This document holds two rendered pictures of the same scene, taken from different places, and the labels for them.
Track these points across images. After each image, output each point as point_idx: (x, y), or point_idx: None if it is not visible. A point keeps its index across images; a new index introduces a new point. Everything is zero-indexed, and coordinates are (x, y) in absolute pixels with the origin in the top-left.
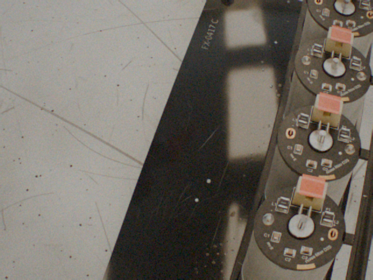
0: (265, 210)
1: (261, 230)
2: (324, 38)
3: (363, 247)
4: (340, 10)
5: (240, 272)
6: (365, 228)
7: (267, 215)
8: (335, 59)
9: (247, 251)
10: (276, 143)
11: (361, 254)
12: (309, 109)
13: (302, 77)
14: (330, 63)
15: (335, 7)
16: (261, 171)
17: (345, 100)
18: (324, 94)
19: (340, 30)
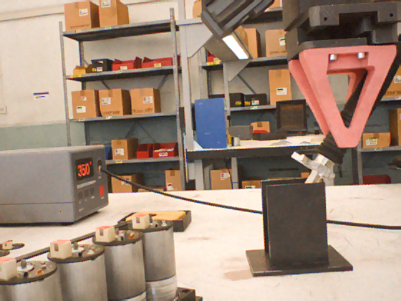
0: (164, 226)
1: (169, 223)
2: (64, 259)
3: (127, 221)
4: (31, 266)
5: (174, 285)
6: (121, 223)
7: (164, 223)
8: (75, 242)
9: (172, 256)
10: (137, 249)
11: (129, 221)
12: (112, 241)
13: (102, 249)
14: (76, 250)
15: (32, 268)
16: None
17: (85, 244)
18: (104, 228)
19: (57, 242)
